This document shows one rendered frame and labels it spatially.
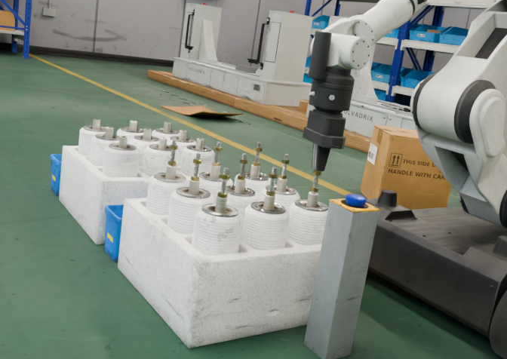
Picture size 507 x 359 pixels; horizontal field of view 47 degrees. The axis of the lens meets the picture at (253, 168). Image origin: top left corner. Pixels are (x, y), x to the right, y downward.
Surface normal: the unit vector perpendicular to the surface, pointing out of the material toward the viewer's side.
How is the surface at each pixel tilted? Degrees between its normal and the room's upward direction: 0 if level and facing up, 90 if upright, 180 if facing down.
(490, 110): 90
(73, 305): 0
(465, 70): 41
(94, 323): 0
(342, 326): 90
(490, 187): 90
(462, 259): 46
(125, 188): 90
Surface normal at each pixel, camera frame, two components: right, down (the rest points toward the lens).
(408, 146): 0.10, 0.24
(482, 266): -0.48, -0.67
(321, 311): -0.83, 0.00
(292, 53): 0.56, 0.26
